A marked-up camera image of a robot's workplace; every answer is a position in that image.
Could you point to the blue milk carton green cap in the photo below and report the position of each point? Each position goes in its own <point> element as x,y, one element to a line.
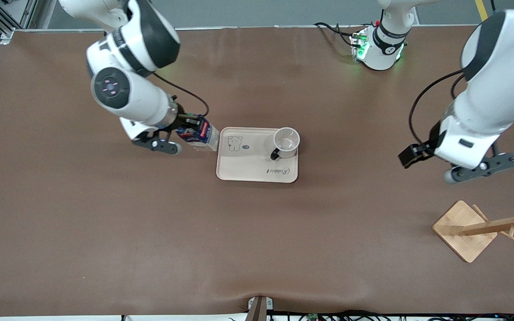
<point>205,136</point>

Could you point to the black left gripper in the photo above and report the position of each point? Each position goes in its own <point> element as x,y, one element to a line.
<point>427,146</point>

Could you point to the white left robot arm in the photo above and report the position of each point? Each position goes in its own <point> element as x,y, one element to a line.
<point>493,89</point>

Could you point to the wooden mug tree stand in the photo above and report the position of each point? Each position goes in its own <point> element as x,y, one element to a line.
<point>464,232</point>

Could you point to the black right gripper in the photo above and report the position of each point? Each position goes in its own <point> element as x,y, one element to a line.
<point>184,120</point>

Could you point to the metal table edge bracket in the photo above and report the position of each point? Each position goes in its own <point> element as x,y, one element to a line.
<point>259,310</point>

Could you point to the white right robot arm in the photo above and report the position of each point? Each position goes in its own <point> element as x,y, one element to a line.
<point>136,40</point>

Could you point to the cream tray with rabbit print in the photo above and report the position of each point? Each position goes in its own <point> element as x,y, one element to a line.
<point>248,165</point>

